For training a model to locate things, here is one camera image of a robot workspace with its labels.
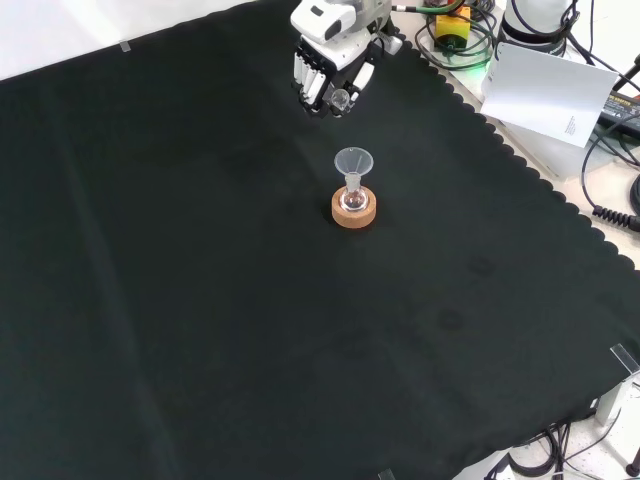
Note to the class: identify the black power adapter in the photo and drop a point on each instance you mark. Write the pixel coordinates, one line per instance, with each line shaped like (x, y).
(622, 110)

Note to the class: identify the yellow stop button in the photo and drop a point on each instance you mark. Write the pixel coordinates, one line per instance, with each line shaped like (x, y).
(451, 27)

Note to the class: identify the clear tape strip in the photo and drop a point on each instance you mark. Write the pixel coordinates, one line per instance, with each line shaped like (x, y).
(386, 474)
(625, 357)
(126, 47)

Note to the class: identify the white paper sheet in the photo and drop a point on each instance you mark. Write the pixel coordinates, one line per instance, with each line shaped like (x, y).
(545, 92)

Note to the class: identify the black tripod leg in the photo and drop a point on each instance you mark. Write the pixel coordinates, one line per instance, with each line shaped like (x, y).
(627, 75)

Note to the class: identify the white box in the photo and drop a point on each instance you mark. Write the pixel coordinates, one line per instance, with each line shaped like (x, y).
(560, 155)

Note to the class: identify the clear plastic funnel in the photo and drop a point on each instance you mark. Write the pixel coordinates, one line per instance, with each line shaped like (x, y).
(353, 162)

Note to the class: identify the black table cloth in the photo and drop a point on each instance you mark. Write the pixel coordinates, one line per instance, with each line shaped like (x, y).
(250, 300)

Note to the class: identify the clear round-bottom flask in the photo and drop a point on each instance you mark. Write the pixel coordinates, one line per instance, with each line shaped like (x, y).
(353, 199)

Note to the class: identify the white metal bracket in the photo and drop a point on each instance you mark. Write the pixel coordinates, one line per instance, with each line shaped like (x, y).
(617, 400)

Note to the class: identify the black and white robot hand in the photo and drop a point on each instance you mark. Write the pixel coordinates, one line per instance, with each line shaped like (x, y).
(327, 47)

